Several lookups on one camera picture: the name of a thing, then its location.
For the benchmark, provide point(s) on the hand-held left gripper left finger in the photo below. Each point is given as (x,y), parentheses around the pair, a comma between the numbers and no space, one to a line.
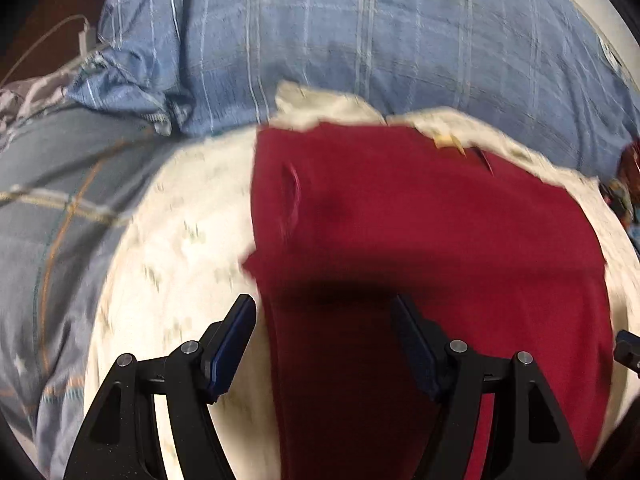
(232,345)

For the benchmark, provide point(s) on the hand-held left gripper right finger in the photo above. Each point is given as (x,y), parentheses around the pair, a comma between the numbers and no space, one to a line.
(416,345)

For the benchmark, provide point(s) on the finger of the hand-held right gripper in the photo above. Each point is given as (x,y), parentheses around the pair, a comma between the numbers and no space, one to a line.
(629,350)

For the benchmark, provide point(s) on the dark red fleece garment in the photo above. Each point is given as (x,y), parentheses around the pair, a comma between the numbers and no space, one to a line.
(425,235)

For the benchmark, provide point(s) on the cream leaf-print cloth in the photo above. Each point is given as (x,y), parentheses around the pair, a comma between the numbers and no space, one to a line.
(175,260)

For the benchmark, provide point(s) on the colourful printed cloth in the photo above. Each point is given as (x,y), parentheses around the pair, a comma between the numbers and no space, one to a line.
(625,195)

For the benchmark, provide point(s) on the grey plaid bed sheet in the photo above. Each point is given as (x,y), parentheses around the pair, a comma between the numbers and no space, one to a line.
(45,185)

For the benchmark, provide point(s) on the pinkish grey blanket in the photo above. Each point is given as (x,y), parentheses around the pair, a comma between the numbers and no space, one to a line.
(30,95)

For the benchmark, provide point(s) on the white charger plug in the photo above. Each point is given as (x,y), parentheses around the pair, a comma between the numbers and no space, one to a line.
(87,37)

